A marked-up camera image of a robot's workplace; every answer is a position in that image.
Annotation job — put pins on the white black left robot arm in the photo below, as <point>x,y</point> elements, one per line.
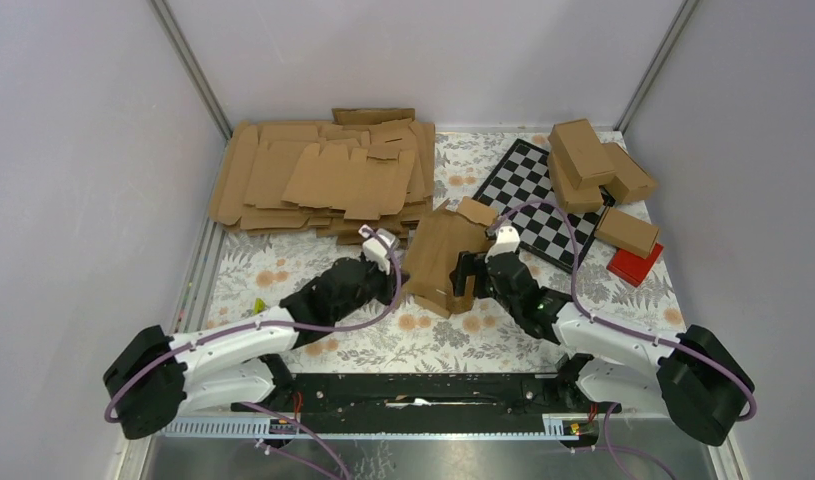
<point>159,376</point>

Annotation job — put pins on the stack of flat cardboard sheets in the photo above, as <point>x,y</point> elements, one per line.
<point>364,166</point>

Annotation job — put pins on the cardboard box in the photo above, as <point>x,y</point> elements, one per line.
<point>432,255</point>
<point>581,154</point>
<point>569,198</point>
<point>631,183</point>
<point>627,232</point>

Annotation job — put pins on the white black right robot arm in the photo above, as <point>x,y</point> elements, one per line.
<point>632,364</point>

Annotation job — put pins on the black white chessboard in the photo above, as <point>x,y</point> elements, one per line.
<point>521,178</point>

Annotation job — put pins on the red flat block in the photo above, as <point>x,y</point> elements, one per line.
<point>631,268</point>

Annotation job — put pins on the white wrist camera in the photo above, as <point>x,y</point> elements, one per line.
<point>507,240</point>
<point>378,246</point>

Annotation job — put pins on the cardboard box on red block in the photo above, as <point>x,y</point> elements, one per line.
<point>627,232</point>

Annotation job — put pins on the floral patterned tablecloth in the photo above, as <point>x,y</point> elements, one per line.
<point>413,339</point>

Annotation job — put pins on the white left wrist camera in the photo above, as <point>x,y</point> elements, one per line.
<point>378,246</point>

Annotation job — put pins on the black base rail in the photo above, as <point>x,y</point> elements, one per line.
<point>412,405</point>

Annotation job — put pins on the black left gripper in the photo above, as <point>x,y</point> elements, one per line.
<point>391,283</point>

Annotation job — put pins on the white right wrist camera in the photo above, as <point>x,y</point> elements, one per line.
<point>507,240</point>

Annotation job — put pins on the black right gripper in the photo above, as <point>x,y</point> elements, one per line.
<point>469,264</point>

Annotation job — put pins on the aluminium frame rail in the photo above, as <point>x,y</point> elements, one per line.
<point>272,425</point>

